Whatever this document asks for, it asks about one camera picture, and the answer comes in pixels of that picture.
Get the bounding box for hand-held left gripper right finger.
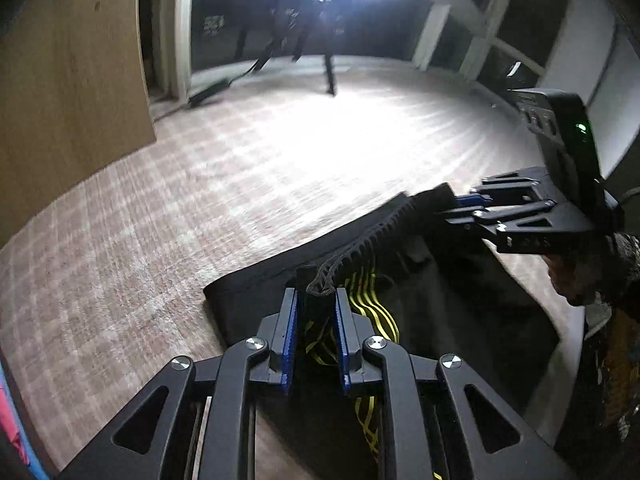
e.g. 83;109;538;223
334;287;576;480

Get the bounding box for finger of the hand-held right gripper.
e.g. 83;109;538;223
436;199;597;256
456;170;557;209

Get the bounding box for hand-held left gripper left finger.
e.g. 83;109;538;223
57;287;301;480

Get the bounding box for black yellow striped shorts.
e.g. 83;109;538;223
204;182;561;480

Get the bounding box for person's right forearm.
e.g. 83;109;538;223
595;231;640;313

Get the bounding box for person's right hand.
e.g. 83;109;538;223
544;239;609;307

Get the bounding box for pink plaid blanket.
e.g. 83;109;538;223
0;57;593;480

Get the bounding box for person's dark printed clothing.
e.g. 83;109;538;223
552;304;640;480

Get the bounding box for pink and blue cloth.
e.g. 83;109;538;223
0;357;52;480

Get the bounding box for wooden board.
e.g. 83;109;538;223
0;0;157;250

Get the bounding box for white window frame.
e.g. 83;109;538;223
412;0;548;92
159;0;197;102

